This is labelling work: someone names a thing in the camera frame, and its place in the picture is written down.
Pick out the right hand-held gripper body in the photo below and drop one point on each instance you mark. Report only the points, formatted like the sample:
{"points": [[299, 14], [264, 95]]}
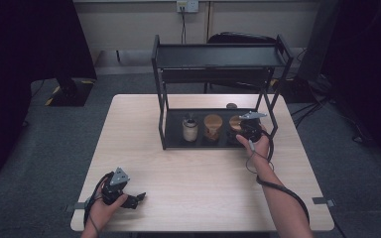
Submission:
{"points": [[252, 127]]}

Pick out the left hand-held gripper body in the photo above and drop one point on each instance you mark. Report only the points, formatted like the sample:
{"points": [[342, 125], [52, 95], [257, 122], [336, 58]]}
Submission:
{"points": [[119, 178]]}

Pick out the clear jar of brown sticks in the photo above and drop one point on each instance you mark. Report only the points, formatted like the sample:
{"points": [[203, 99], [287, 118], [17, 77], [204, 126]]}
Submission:
{"points": [[212, 127]]}

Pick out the black metal rack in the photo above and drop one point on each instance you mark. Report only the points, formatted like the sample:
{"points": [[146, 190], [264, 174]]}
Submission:
{"points": [[218, 56]]}

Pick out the person's right hand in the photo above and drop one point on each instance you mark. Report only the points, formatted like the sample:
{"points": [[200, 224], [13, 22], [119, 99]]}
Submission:
{"points": [[261, 148]]}

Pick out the person's left hand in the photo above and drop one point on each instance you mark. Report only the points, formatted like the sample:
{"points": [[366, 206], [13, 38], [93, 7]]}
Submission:
{"points": [[101, 213]]}

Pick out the small dark round object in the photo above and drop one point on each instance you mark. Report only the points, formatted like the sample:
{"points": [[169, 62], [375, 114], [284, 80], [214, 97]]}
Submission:
{"points": [[231, 105]]}

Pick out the grey tape strip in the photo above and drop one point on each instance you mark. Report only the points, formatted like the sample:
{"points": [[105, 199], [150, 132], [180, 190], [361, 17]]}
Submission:
{"points": [[322, 200], [77, 206]]}

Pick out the black floor box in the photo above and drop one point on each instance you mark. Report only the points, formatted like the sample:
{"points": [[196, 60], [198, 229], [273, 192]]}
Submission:
{"points": [[297, 91]]}

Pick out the jar with pale contents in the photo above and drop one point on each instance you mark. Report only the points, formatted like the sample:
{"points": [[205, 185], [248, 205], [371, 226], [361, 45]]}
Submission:
{"points": [[190, 130]]}

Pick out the black chair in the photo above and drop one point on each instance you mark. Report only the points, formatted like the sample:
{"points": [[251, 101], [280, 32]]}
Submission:
{"points": [[241, 36]]}

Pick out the black stand base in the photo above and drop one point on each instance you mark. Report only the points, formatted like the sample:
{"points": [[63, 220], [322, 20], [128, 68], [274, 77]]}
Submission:
{"points": [[71, 94]]}

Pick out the dark curtain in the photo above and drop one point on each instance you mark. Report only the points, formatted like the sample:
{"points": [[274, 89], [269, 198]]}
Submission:
{"points": [[370, 66], [13, 66]]}

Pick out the white wall outlet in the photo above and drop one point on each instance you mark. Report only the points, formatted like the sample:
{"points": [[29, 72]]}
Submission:
{"points": [[187, 5]]}

